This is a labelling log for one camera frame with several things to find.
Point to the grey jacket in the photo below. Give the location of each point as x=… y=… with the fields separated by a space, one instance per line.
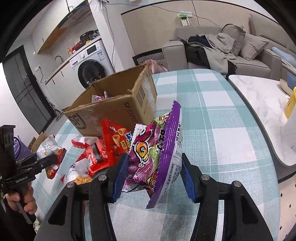
x=217 y=53

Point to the yellow soap bottle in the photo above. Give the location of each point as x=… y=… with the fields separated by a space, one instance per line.
x=69 y=52

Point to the red cone chips bag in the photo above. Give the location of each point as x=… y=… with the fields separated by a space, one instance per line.
x=113 y=139

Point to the small white purple packet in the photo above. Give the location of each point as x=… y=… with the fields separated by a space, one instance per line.
x=101 y=97

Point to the grey cushion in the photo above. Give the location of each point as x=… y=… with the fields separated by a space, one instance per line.
x=253 y=47
x=233 y=37

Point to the small white noodle snack bag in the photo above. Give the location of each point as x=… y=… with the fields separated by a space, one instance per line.
x=49 y=148

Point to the white wall remote holder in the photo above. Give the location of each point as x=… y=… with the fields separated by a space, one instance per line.
x=185 y=19

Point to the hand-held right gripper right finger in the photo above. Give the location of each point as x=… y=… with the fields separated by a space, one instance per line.
x=189 y=180

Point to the black clothing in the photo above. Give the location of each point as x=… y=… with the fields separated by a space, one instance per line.
x=196 y=54

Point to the black glass door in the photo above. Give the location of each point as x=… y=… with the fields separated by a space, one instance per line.
x=25 y=92

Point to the teal checked tablecloth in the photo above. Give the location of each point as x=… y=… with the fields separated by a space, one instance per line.
x=219 y=129

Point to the white marble side table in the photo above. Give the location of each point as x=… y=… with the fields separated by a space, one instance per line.
x=259 y=104

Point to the beige sofa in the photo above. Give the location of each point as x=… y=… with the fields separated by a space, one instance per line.
x=252 y=66

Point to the red box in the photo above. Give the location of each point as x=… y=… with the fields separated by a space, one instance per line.
x=77 y=46

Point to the large white noodle snack bag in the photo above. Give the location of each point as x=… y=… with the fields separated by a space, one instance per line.
x=76 y=176

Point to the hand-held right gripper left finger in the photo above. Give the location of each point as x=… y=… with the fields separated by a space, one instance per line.
x=118 y=180

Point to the red and white packet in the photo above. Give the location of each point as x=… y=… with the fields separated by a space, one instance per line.
x=81 y=141

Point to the small cardboard box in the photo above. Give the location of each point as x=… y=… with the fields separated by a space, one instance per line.
x=38 y=141

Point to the white lower cabinet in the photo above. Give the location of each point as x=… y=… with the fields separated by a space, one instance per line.
x=60 y=83

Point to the metal faucet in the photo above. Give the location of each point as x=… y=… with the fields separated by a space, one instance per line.
x=59 y=58

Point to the black rice cooker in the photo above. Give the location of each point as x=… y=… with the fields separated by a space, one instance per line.
x=87 y=36

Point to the white washing machine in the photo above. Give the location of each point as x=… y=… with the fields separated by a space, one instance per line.
x=92 y=71

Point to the yellow plastic container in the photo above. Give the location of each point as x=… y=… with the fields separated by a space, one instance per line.
x=291 y=104

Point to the brown cardboard box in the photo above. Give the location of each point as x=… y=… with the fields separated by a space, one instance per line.
x=115 y=111

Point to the red packet with barcode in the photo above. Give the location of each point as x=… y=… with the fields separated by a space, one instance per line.
x=97 y=158

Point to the black range hood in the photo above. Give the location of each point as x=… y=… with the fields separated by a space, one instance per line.
x=77 y=12

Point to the purple snack bag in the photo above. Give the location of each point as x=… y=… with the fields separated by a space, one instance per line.
x=166 y=143

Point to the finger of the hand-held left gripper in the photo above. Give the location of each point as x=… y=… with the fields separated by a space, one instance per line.
x=45 y=161
x=27 y=160

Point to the chair with patterned back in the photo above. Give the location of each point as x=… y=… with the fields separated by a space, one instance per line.
x=148 y=59

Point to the person's left hand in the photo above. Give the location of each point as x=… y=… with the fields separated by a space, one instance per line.
x=30 y=206

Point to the pink plastic bag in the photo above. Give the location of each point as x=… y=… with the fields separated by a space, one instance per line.
x=156 y=66

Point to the white upper cabinets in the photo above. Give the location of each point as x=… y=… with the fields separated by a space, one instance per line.
x=46 y=37

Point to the floor mop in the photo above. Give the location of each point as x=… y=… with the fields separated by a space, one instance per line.
x=56 y=112

